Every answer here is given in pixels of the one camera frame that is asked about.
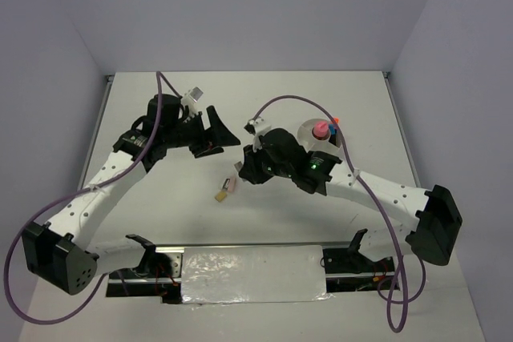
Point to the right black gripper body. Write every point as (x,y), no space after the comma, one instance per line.
(260,166)

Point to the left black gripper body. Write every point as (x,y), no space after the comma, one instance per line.
(191,133)

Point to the grey rectangular eraser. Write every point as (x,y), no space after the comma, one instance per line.
(237,166)

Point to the tan square eraser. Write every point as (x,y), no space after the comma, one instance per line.
(220,196)

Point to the pink glue bottle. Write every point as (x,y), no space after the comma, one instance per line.
(321,131)

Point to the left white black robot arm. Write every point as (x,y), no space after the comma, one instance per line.
(61,252)

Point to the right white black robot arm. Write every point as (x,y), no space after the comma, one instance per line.
(419,222)

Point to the pink eraser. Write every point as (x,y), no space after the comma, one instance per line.
(230,183)

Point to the white small eraser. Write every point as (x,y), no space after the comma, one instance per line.
(224,185)

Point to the silver foil sheet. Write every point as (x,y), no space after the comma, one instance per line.
(240,275)

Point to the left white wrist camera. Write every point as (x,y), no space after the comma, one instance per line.
(190,99)

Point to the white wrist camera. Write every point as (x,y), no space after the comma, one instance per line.
(190,99)
(257,127)

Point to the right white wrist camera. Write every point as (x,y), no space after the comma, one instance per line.
(257,127)

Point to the black mounting rail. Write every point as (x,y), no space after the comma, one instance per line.
(344,272)

